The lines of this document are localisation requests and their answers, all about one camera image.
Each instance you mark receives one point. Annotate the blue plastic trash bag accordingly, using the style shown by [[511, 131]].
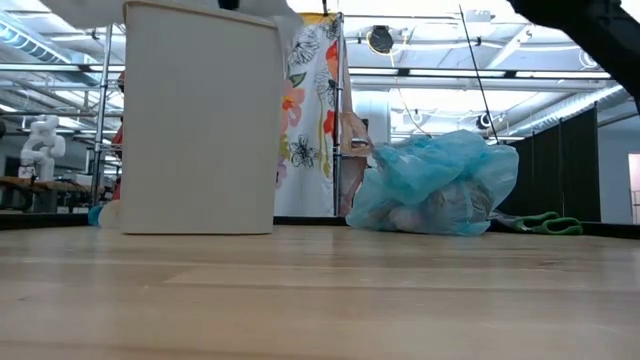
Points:
[[430, 185]]

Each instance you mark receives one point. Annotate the white plastic trash bin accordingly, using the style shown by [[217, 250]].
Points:
[[200, 125]]

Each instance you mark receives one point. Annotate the white plastic trash bag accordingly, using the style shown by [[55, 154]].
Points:
[[75, 12]]

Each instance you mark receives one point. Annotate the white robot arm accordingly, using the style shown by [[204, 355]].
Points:
[[42, 150]]

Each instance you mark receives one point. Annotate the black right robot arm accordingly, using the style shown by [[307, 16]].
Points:
[[590, 30]]

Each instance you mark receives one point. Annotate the blue trash bag roll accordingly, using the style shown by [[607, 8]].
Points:
[[94, 216]]

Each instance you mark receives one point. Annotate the pink hanging cloth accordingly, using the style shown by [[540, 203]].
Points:
[[350, 130]]

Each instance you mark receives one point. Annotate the floral print curtain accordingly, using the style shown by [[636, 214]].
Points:
[[310, 100]]

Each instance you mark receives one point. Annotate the metal rolling rack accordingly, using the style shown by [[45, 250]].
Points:
[[339, 75]]

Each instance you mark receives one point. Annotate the thin black slanted pole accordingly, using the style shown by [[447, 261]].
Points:
[[479, 75]]

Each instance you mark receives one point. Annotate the white paper towel roll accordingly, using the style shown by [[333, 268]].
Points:
[[112, 216]]

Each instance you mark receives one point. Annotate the wooden workbench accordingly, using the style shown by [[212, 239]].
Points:
[[50, 186]]

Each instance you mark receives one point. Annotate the black partition wall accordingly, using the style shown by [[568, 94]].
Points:
[[555, 175]]

